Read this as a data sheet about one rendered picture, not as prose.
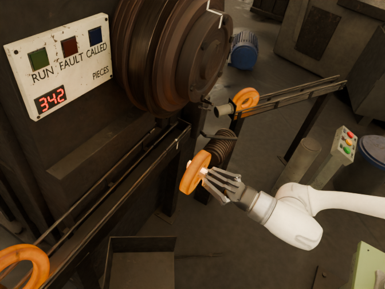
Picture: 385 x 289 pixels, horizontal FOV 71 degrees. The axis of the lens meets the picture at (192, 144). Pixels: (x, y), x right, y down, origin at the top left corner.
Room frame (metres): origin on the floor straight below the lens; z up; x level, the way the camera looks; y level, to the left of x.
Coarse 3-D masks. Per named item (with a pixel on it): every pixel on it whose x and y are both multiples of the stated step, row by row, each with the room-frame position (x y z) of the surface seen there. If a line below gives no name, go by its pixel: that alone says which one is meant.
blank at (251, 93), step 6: (246, 90) 1.20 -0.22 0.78; (252, 90) 1.21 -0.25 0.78; (234, 96) 1.19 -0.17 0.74; (240, 96) 1.17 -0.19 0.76; (246, 96) 1.19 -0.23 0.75; (252, 96) 1.21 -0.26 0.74; (258, 96) 1.24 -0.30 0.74; (234, 102) 1.17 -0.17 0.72; (240, 102) 1.18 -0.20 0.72; (246, 102) 1.24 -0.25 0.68; (252, 102) 1.22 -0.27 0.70; (240, 108) 1.18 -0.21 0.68
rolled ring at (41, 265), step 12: (0, 252) 0.22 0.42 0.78; (12, 252) 0.23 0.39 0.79; (24, 252) 0.24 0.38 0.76; (36, 252) 0.26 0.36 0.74; (0, 264) 0.20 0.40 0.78; (36, 264) 0.24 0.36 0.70; (48, 264) 0.25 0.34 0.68; (36, 276) 0.22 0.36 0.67; (24, 288) 0.19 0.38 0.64; (36, 288) 0.19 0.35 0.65
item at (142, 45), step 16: (160, 0) 0.69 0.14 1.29; (176, 0) 0.72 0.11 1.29; (144, 16) 0.67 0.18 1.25; (160, 16) 0.65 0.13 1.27; (144, 32) 0.65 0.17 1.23; (160, 32) 0.66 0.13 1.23; (144, 48) 0.63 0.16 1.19; (128, 64) 0.63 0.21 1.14; (144, 64) 0.60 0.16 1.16; (128, 80) 0.63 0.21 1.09; (144, 80) 0.60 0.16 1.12; (144, 96) 0.60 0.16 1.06; (160, 112) 0.68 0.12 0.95; (176, 112) 0.79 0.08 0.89
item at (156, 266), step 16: (112, 240) 0.35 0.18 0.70; (128, 240) 0.36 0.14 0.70; (144, 240) 0.37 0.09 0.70; (160, 240) 0.38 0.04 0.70; (112, 256) 0.33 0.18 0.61; (128, 256) 0.34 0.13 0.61; (144, 256) 0.35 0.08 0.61; (160, 256) 0.36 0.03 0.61; (112, 272) 0.29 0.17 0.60; (128, 272) 0.30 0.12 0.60; (144, 272) 0.31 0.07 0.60; (160, 272) 0.32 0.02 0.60; (112, 288) 0.24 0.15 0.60; (128, 288) 0.25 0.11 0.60; (144, 288) 0.26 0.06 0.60; (160, 288) 0.27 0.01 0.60
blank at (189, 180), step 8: (200, 152) 0.59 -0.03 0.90; (192, 160) 0.55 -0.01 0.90; (200, 160) 0.56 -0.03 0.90; (208, 160) 0.60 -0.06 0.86; (192, 168) 0.53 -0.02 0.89; (200, 168) 0.54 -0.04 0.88; (184, 176) 0.51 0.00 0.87; (192, 176) 0.51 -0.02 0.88; (184, 184) 0.50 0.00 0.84; (192, 184) 0.52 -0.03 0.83; (184, 192) 0.50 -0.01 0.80
